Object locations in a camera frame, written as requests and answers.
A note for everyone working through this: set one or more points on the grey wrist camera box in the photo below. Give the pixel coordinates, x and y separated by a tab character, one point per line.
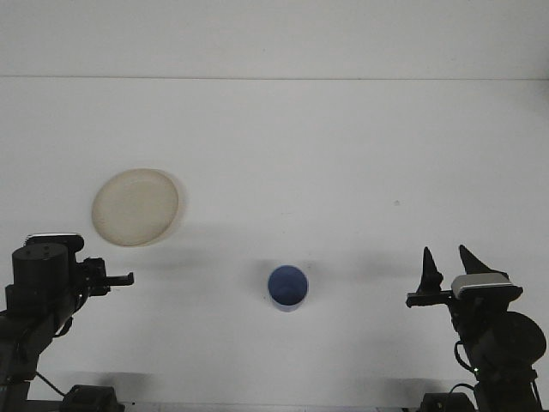
480	282
51	236

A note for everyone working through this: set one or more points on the pale blue cup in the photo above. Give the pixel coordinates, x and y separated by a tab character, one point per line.
288	285

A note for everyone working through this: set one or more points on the pale cream round plate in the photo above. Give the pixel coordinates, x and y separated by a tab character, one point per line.
135	208

